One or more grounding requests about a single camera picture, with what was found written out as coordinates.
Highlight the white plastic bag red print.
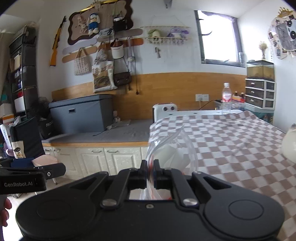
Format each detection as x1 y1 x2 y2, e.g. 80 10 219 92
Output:
140 126 199 200

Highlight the brown leather shoulder bag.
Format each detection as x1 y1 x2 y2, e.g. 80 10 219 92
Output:
113 72 132 87

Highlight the person's left hand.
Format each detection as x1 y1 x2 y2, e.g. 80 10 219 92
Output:
1 198 12 227

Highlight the cream cabinet row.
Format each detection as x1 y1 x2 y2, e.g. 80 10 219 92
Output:
43 141 148 180

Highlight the brown white checkered tablecloth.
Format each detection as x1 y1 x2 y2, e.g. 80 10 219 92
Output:
149 111 295 240

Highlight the grey bench cushion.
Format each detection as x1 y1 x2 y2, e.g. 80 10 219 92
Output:
42 120 152 144

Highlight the grey storage box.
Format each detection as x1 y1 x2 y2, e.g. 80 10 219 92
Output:
49 94 113 133

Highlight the white device with two lenses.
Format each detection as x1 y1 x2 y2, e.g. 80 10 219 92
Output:
152 103 178 123

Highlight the clear water bottle red label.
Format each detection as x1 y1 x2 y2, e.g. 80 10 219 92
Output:
221 82 232 114

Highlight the yellow toy rifle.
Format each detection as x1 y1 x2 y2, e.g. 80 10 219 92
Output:
50 16 66 66

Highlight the knitted beige tote bag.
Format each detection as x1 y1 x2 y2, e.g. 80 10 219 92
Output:
74 48 92 75

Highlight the printed canvas tote bag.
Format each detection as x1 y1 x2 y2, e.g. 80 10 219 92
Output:
92 61 117 93

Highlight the white plastic drawer unit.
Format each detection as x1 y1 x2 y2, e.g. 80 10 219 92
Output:
244 78 276 110

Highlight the black shelving rack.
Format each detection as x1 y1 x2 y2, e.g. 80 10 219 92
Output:
9 25 39 119

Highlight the white bucket bag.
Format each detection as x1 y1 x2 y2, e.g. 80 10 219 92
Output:
110 38 125 60

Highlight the glass fish tank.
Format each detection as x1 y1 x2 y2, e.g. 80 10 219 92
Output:
246 60 275 81

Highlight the window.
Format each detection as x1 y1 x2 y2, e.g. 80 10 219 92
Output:
195 10 244 67

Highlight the blue white plush doll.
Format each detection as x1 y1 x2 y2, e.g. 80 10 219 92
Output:
87 13 100 36

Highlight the dried flower vase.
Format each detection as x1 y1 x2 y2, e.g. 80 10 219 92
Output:
259 42 268 60

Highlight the white double wall socket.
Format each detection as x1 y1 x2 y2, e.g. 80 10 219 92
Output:
195 94 209 102

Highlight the brown framed wall pegboard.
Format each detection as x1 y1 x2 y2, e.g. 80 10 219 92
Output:
68 1 133 45

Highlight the hanging wall shelf with plushes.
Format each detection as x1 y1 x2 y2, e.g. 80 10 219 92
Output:
140 26 190 45

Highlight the photo collage wall board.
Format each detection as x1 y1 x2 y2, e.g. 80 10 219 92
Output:
268 7 296 59

